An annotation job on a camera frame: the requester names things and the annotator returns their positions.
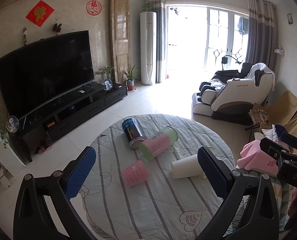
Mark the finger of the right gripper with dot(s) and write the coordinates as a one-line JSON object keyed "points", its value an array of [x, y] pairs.
{"points": [[289, 140], [281, 132]]}

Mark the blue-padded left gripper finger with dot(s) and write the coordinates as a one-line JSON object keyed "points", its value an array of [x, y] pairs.
{"points": [[32, 219]]}

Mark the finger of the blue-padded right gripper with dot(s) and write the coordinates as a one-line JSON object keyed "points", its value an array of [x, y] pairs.
{"points": [[249, 209]]}

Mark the blue CoolTowel can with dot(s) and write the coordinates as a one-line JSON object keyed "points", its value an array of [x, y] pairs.
{"points": [[134, 133]]}

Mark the white paper cup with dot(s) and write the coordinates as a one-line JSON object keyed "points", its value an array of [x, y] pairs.
{"points": [[187, 167]]}

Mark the pink clear cup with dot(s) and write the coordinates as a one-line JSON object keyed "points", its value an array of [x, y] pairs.
{"points": [[135, 174]]}

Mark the tan sofa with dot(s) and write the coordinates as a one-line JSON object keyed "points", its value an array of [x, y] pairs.
{"points": [[284, 112]]}

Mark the pink folded cloth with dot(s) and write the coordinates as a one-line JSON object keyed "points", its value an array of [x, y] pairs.
{"points": [[253, 158]]}

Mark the white massage chair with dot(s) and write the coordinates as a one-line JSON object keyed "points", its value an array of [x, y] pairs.
{"points": [[231, 94]]}

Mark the white plant stand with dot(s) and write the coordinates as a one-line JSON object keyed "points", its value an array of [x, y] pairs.
{"points": [[9, 159]]}

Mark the right grey curtain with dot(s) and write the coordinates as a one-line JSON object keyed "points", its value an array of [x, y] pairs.
{"points": [[262, 33]]}

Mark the grey curtain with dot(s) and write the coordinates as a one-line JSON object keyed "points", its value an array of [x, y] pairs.
{"points": [[262, 33], [159, 7]]}

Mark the striped quilted table cover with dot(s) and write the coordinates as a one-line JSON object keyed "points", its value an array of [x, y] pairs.
{"points": [[162, 207]]}

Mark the black TV stand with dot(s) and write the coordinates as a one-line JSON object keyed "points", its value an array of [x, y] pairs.
{"points": [[67, 112]]}

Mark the large black television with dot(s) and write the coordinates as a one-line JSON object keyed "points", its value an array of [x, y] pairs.
{"points": [[38, 73]]}

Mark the glass globe ornament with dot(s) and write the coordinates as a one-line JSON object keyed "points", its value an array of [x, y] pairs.
{"points": [[108, 84]]}

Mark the potted plant red pot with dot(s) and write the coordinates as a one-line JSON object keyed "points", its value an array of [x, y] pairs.
{"points": [[129, 73]]}

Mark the white standing air conditioner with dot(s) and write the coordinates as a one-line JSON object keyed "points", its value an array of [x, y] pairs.
{"points": [[148, 47]]}

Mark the left grey curtain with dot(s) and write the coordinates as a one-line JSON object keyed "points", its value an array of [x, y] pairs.
{"points": [[159, 7]]}

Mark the round red paper cutting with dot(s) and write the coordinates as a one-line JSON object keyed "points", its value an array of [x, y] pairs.
{"points": [[94, 7]]}

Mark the red diamond wall decoration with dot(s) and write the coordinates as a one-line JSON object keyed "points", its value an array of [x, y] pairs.
{"points": [[39, 13]]}

